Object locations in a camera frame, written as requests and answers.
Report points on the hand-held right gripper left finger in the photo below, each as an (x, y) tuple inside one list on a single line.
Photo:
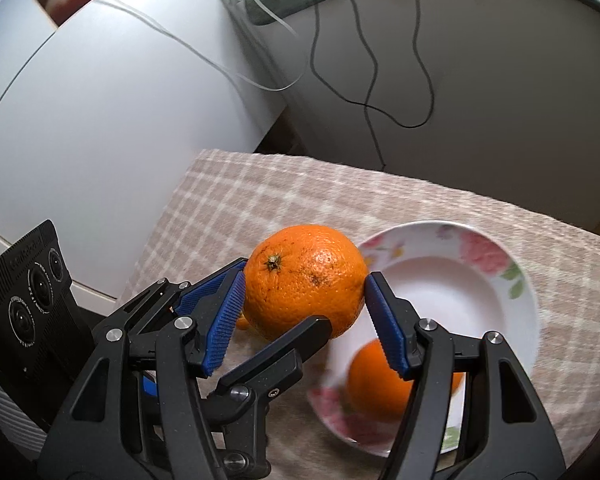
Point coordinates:
[(225, 325)]

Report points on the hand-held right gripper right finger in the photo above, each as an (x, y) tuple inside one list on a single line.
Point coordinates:
[(385, 330)]

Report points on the small orange kumquat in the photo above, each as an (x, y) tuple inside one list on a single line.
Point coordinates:
[(243, 321)]

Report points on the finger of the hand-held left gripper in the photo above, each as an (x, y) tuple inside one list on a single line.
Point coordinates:
[(205, 286), (290, 345)]

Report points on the large smooth orange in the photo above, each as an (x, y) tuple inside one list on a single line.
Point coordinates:
[(370, 380)]

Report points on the white refrigerator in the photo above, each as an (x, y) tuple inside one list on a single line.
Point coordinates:
[(105, 135)]

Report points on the floral white plate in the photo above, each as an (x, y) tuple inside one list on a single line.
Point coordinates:
[(455, 300)]

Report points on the large orange with stem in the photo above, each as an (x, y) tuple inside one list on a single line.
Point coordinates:
[(305, 285)]

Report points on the beige plaid tablecloth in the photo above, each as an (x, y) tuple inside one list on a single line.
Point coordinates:
[(280, 195)]

